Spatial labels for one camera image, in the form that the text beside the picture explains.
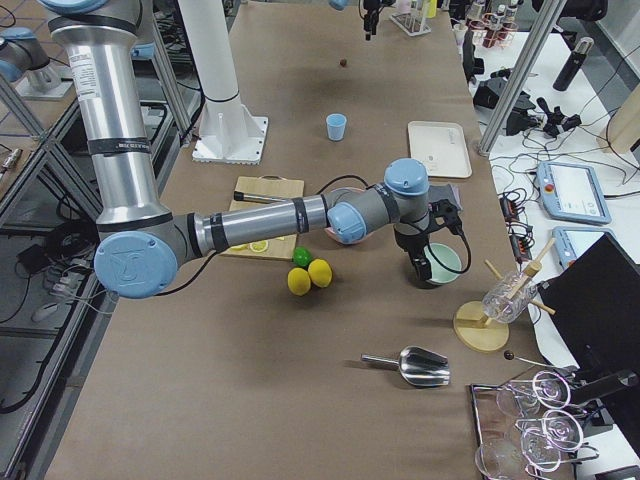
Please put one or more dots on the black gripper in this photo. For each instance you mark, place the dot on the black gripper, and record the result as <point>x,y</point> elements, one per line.
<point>413,245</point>
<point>368,14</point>

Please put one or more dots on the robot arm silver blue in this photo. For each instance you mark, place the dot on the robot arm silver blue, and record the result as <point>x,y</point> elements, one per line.
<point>340,5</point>
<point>142,242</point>

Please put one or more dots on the wooden cup stand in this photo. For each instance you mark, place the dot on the wooden cup stand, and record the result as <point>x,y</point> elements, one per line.
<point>482,334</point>

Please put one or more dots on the metal ice scoop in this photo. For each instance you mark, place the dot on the metal ice scoop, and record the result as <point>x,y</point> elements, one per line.
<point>419,367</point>

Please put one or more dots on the light blue plastic cup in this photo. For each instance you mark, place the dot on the light blue plastic cup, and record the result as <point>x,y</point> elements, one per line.
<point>336,126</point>

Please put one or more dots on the mint green bowl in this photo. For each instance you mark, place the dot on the mint green bowl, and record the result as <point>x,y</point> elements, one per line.
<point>445,264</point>

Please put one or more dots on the grey folded cloth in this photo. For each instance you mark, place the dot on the grey folded cloth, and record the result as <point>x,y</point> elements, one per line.
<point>447,192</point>

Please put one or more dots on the clear glass mug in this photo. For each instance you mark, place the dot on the clear glass mug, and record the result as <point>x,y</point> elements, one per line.
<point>509,297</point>

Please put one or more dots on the pink bowl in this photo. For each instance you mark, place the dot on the pink bowl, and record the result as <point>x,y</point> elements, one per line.
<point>337,237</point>

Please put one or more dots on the yellow lemon far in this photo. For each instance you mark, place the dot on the yellow lemon far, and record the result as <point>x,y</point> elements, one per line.
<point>320,273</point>

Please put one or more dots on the yellow lemon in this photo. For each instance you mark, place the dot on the yellow lemon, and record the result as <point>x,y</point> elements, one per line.
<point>298,281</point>
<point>320,273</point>

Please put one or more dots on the green lime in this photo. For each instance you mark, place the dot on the green lime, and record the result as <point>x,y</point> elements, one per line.
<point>302,257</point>

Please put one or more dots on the cream rabbit tray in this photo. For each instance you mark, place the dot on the cream rabbit tray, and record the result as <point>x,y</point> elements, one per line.
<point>441,148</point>

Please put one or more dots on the yellow lemon near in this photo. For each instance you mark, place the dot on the yellow lemon near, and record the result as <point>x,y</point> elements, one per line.
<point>298,281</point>

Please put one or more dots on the teach pendant near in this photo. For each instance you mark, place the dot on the teach pendant near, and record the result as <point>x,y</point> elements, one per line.
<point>572,242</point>

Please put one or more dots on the teach pendant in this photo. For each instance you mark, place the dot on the teach pendant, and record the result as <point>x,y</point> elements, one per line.
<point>572,242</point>
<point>572,192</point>

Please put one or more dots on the lemon slice right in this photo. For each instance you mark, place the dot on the lemon slice right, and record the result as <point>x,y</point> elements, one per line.
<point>259,246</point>

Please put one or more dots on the teach pendant far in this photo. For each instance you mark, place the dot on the teach pendant far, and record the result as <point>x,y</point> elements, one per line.
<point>572,192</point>

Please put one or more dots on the black monitor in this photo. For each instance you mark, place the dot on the black monitor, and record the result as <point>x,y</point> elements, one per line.
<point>596,304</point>

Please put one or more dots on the wine glass rack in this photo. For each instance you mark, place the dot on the wine glass rack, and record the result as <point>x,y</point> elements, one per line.
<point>528,428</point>

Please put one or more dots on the steel muddler black cap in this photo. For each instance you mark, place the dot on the steel muddler black cap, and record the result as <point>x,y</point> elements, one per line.
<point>256,198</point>

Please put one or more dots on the black thermos bottle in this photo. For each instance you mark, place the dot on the black thermos bottle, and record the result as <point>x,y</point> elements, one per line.
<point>573,64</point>

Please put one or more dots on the white wire cup rack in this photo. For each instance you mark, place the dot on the white wire cup rack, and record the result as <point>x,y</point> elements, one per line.
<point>411,17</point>

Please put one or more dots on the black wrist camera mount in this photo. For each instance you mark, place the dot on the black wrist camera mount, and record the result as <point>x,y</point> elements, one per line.
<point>444,214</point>

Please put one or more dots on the aluminium frame post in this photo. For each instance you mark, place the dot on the aluminium frame post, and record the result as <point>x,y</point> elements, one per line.
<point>548,15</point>

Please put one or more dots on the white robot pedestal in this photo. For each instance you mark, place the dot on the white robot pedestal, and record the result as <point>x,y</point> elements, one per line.
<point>227,131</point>

